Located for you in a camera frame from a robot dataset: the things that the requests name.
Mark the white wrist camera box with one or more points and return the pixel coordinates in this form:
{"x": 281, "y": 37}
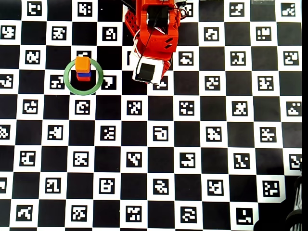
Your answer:
{"x": 157, "y": 72}

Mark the orange cube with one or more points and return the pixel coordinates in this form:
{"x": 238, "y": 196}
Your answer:
{"x": 82, "y": 63}

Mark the blue cube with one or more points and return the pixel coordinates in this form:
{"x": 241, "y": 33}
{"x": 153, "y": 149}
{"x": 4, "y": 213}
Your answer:
{"x": 84, "y": 74}

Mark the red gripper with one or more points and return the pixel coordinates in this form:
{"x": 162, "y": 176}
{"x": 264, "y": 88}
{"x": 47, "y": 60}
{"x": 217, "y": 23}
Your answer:
{"x": 147, "y": 71}

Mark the red cube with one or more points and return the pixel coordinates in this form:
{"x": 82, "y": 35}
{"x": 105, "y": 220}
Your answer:
{"x": 83, "y": 79}

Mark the black white marker board mat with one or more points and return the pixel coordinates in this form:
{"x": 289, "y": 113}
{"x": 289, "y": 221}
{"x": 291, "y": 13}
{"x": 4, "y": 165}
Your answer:
{"x": 192, "y": 144}

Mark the black camera stand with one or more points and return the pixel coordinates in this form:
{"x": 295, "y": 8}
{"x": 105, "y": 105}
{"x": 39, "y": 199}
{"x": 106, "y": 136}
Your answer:
{"x": 292, "y": 217}

